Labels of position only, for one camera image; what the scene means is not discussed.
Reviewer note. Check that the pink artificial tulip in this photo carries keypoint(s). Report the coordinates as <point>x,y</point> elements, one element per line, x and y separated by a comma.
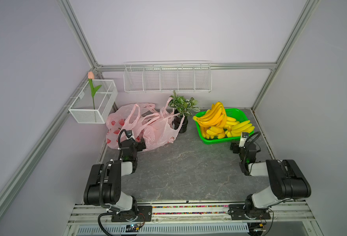
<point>93,89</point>

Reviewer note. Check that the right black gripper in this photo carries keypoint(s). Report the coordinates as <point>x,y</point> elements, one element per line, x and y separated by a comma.
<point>237,148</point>

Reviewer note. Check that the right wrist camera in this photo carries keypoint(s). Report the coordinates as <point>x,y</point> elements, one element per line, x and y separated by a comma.
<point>243,139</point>

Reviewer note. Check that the small yellow banana bunch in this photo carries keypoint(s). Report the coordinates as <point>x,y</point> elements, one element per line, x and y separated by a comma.
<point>212,132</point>

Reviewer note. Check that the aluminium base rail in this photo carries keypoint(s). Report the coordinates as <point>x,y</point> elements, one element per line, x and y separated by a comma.
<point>195,218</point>

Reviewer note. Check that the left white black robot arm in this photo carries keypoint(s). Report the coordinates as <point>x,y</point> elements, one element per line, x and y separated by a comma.
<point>103,187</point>

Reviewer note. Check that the orange banana bunch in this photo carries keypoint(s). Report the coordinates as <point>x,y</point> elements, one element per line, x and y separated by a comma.
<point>216,115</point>

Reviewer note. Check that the green plastic basket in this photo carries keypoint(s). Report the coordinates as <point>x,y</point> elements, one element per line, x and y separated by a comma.
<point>233,113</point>

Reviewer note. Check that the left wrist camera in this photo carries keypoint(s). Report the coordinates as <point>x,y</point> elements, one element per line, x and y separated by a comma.
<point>129,134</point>

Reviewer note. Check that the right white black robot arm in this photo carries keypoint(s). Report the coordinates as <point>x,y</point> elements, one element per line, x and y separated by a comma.
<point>286,181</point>

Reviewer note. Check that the pink strawberry plastic bag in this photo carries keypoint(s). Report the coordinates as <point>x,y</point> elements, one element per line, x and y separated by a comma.
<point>128,117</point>

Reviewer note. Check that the white wire wall shelf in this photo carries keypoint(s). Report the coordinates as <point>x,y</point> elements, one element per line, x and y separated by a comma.
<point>168,76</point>

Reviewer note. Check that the potted plant black vase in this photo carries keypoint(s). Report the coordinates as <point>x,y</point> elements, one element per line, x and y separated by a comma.
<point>183,108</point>

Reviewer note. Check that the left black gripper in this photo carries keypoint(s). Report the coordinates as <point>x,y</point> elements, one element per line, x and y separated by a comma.
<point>138,144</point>

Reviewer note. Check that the white wire side basket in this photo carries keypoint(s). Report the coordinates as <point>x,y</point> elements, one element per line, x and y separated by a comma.
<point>80,104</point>

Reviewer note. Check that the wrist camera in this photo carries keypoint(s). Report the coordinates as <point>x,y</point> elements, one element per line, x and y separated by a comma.
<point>243,139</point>
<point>129,134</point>

